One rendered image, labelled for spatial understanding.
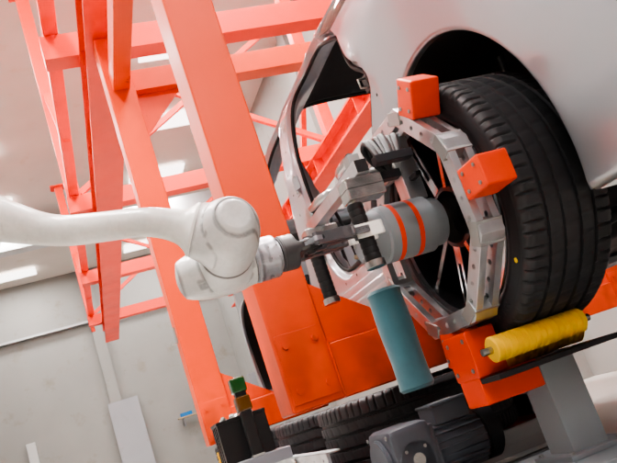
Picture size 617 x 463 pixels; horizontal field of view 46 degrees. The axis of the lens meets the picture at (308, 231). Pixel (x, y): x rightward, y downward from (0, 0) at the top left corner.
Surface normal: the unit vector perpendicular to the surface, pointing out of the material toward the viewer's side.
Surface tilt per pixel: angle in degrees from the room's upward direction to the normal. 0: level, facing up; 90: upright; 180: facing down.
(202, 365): 90
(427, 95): 125
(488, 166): 90
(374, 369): 90
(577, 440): 90
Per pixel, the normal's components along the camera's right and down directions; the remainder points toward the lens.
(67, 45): 0.25, -0.32
